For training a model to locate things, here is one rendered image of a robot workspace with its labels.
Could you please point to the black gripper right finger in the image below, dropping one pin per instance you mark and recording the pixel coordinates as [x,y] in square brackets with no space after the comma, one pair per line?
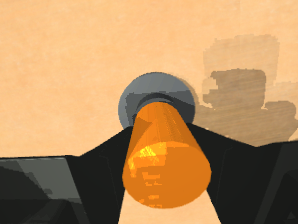
[244,178]

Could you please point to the dark grey round pedestal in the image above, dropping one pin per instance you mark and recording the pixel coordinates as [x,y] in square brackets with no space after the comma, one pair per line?
[155,87]

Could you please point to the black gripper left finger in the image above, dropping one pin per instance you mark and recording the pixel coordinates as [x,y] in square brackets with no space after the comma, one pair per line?
[91,182]

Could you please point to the orange knob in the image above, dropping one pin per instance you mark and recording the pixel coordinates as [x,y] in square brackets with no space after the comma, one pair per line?
[164,166]

